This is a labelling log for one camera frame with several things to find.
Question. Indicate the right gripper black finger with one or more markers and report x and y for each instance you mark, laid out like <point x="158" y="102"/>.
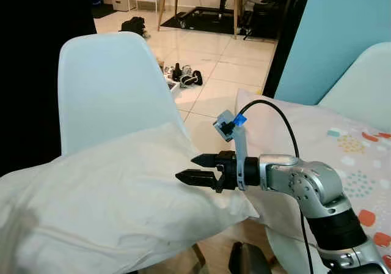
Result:
<point x="206" y="160"/>
<point x="195" y="178"/>

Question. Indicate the plain white pillow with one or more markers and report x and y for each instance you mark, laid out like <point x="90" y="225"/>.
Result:
<point x="110" y="207"/>

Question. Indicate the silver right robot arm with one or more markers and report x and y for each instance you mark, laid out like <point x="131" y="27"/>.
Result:
<point x="305" y="182"/>

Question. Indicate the pink pillow with coloured dots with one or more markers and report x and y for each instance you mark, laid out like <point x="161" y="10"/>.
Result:
<point x="342" y="158"/>

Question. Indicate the white plastic shell chair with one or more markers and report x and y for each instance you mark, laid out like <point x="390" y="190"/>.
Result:
<point x="110" y="84"/>
<point x="363" y="84"/>

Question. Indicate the white flat tray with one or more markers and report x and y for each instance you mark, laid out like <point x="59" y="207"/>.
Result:
<point x="173" y="87"/>

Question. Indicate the black and white floor gadgets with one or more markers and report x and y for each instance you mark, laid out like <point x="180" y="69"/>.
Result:
<point x="186" y="75"/>

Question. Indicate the black robot right leg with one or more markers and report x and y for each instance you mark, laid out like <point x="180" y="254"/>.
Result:
<point x="247" y="259"/>

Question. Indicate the black wheeled stand base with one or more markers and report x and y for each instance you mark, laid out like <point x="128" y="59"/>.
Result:
<point x="211" y="18"/>

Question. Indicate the black bag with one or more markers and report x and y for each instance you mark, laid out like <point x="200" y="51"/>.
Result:
<point x="133" y="27"/>

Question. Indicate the wooden table leg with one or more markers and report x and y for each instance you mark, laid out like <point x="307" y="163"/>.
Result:
<point x="236" y="8"/>
<point x="166" y="5"/>

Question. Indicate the tall black panel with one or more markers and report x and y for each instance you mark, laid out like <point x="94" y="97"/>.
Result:
<point x="36" y="60"/>

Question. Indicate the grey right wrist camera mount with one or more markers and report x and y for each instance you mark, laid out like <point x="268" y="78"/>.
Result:
<point x="240" y="151"/>

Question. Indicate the black door frame post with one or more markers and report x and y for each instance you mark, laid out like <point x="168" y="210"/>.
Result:
<point x="287" y="41"/>

